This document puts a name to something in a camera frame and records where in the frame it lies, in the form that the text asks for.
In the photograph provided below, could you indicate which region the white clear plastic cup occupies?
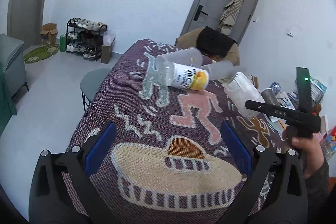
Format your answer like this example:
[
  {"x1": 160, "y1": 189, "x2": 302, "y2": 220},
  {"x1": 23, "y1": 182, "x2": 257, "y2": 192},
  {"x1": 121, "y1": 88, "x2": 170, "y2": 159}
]
[{"x1": 224, "y1": 72, "x2": 265, "y2": 120}]

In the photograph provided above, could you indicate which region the grey paper coffee cup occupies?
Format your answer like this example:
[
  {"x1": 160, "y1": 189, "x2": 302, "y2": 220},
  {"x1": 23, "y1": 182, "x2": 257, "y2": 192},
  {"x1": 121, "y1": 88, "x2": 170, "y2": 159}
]
[{"x1": 261, "y1": 88, "x2": 280, "y2": 106}]

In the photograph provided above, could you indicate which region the frosted plastic cup right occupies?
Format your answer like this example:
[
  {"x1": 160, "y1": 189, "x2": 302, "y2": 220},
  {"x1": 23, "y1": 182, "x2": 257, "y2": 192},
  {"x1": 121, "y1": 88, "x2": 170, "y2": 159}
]
[{"x1": 201, "y1": 60, "x2": 235, "y2": 80}]

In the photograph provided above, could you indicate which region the frosted plastic cup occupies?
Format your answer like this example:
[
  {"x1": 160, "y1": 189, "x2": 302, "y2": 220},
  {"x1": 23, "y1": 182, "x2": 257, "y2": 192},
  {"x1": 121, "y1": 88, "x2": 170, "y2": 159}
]
[
  {"x1": 201, "y1": 60, "x2": 235, "y2": 80},
  {"x1": 155, "y1": 48, "x2": 203, "y2": 69}
]

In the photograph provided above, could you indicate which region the frosted plastic cup left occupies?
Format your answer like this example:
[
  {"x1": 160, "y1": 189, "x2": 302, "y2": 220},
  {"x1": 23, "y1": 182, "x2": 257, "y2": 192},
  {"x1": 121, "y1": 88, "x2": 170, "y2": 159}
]
[{"x1": 155, "y1": 48, "x2": 203, "y2": 69}]

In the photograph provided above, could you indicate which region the person's right hand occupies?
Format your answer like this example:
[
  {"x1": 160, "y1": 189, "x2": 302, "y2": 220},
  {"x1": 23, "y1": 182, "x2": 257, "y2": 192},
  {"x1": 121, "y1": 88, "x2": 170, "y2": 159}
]
[{"x1": 282, "y1": 126, "x2": 325, "y2": 178}]

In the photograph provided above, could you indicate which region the brown plush toy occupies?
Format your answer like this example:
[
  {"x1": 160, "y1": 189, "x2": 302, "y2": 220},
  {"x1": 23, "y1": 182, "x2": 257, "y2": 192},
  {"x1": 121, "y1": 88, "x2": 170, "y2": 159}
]
[{"x1": 312, "y1": 103, "x2": 322, "y2": 116}]

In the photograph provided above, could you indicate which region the blue soda can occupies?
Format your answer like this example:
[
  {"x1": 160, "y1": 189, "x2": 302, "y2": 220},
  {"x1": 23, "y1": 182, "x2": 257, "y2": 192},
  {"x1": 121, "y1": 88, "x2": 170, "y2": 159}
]
[{"x1": 270, "y1": 82, "x2": 281, "y2": 95}]

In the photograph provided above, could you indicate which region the patterned woven table cloth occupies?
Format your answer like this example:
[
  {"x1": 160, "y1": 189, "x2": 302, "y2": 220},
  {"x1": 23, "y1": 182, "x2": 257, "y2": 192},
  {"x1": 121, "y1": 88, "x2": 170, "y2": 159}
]
[{"x1": 70, "y1": 39, "x2": 281, "y2": 223}]

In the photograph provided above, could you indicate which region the grey round stool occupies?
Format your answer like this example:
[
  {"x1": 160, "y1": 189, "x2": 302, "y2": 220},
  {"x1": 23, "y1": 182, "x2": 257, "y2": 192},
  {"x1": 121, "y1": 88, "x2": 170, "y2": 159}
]
[{"x1": 80, "y1": 68, "x2": 110, "y2": 111}]

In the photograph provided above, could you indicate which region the tan chair with black garment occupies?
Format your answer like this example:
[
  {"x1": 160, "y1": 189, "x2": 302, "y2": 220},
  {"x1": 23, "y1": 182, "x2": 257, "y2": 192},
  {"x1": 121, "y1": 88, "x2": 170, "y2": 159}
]
[{"x1": 175, "y1": 26, "x2": 240, "y2": 66}]

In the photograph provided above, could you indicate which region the brown paper bag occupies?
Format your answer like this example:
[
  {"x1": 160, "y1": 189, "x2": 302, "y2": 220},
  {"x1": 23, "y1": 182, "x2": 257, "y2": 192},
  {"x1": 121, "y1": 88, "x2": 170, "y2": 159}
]
[{"x1": 101, "y1": 44, "x2": 112, "y2": 64}]

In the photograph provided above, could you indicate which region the green floor mat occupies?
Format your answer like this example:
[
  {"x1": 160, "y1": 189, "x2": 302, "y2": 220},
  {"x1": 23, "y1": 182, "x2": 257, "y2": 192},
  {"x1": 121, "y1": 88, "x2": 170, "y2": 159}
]
[{"x1": 24, "y1": 44, "x2": 60, "y2": 64}]

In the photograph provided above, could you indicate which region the grey sofa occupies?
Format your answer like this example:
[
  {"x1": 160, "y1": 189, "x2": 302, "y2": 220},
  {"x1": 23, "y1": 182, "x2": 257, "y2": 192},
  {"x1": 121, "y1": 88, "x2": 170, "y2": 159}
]
[{"x1": 0, "y1": 34, "x2": 29, "y2": 97}]

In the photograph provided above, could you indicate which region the black shoe rack with shoes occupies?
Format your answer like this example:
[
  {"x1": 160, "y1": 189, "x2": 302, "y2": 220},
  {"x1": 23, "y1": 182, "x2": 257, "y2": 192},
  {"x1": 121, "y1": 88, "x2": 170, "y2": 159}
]
[{"x1": 65, "y1": 18, "x2": 108, "y2": 61}]

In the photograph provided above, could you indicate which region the plaid scarf on door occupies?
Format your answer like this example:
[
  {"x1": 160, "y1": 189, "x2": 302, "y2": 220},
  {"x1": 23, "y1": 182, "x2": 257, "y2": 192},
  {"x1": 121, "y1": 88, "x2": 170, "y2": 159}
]
[{"x1": 217, "y1": 0, "x2": 244, "y2": 35}]

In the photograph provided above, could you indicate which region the cardboard box on floor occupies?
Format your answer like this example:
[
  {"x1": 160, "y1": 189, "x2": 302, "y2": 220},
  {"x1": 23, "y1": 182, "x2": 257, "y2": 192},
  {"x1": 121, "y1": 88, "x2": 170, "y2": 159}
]
[{"x1": 40, "y1": 23, "x2": 58, "y2": 46}]

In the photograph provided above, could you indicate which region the black wire wall basket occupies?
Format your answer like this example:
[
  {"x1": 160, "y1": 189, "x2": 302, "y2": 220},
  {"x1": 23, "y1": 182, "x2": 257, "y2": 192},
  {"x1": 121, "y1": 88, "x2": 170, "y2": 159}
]
[{"x1": 310, "y1": 77, "x2": 327, "y2": 104}]

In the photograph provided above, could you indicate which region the black door handle lock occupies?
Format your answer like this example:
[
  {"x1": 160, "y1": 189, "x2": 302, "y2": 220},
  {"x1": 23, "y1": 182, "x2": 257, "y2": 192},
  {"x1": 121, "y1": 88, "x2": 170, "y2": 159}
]
[{"x1": 193, "y1": 5, "x2": 208, "y2": 21}]

